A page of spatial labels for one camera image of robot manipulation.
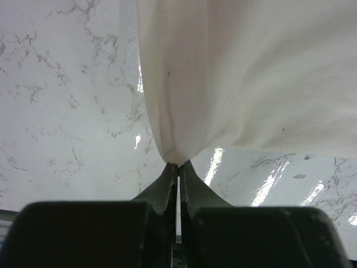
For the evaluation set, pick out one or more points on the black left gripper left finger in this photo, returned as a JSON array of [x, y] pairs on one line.
[[137, 233]]

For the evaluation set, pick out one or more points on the cream white t shirt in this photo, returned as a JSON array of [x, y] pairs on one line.
[[254, 75]]

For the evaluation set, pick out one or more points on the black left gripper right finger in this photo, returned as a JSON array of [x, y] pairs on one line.
[[218, 234]]

